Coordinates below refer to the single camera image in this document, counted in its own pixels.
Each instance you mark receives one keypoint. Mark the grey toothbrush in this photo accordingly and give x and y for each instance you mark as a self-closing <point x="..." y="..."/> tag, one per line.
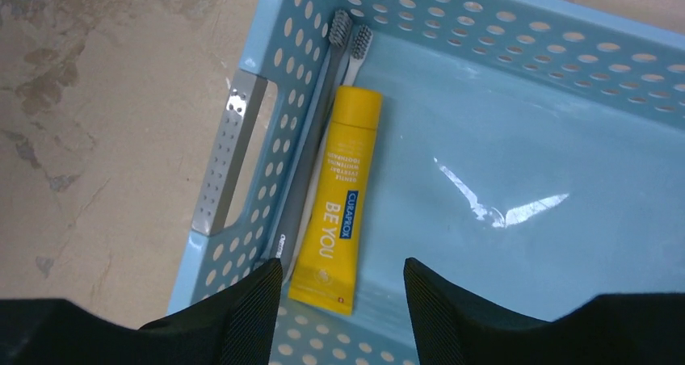
<point x="287" y="227"/>

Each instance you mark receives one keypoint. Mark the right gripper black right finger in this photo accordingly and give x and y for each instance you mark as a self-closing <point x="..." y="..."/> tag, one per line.
<point x="452" y="325"/>

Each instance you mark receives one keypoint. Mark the light blue perforated basket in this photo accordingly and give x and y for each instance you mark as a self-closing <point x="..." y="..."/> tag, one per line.
<point x="531" y="151"/>

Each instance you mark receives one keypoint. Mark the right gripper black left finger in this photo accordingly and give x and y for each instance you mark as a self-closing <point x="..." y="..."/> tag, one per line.
<point x="233" y="326"/>

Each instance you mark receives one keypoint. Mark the yellow toothpaste tube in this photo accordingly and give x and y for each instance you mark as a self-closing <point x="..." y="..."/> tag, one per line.
<point x="326" y="268"/>

